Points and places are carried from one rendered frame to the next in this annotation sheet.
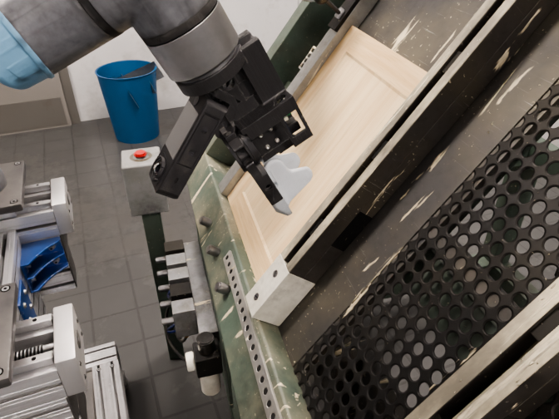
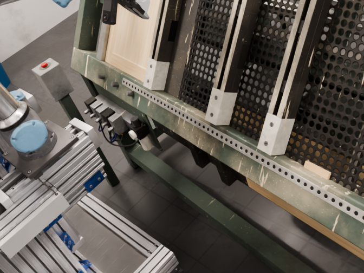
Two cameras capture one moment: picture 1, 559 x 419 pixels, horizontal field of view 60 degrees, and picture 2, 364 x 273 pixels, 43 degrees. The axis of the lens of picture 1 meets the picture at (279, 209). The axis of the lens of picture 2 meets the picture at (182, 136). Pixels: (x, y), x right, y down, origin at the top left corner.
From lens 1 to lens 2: 1.09 m
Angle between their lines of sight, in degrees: 9
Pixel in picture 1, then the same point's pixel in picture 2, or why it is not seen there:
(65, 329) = (80, 124)
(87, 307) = not seen: hidden behind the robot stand
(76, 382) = (97, 140)
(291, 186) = (145, 7)
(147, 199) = (60, 88)
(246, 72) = not seen: outside the picture
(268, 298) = (153, 77)
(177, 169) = (112, 13)
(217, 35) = not seen: outside the picture
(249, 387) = (165, 115)
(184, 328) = (120, 128)
